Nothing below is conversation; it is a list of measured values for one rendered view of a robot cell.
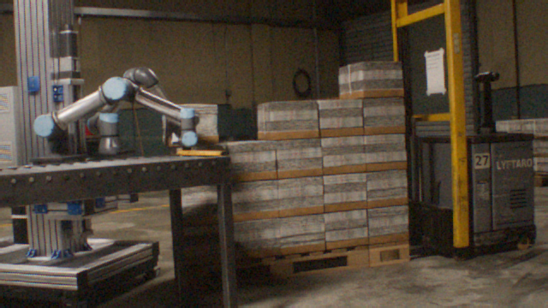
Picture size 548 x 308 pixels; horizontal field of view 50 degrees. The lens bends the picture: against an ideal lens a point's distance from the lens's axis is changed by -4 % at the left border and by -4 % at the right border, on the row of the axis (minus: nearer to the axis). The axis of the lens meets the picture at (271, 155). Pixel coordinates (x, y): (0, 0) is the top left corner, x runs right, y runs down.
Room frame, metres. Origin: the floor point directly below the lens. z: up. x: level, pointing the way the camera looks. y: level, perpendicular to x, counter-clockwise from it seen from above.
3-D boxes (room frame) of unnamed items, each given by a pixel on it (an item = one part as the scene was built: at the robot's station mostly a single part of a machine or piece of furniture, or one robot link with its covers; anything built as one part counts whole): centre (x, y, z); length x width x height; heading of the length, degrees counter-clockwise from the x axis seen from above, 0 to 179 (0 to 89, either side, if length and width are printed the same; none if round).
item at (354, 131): (3.87, -0.39, 0.86); 0.38 x 0.29 x 0.04; 17
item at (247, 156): (3.75, 0.03, 0.42); 1.17 x 0.39 x 0.83; 107
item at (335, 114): (3.87, -0.39, 0.95); 0.38 x 0.29 x 0.23; 17
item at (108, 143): (3.66, 0.98, 0.87); 0.15 x 0.15 x 0.10
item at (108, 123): (3.67, 0.99, 0.98); 0.13 x 0.12 x 0.14; 44
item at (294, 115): (3.79, -0.11, 0.95); 0.38 x 0.29 x 0.23; 15
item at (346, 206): (3.75, 0.02, 0.40); 1.16 x 0.38 x 0.51; 107
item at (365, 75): (3.96, -0.67, 0.65); 0.39 x 0.30 x 1.29; 17
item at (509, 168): (4.19, -1.44, 0.40); 0.69 x 0.55 x 0.80; 17
